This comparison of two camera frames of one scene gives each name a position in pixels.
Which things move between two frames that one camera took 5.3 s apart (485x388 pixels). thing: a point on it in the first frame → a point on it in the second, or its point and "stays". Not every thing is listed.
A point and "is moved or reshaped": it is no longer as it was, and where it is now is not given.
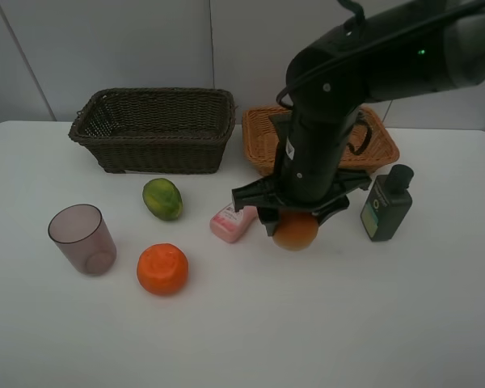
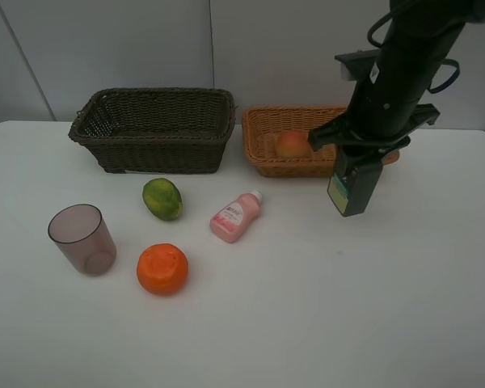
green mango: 163,198 stays
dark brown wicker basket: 162,130 stays
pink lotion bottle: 229,225 stays
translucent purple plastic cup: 81,232 stays
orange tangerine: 162,267 stays
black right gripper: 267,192 → 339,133
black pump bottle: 388,203 is moved or reshaped
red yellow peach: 297,230 is moved or reshaped
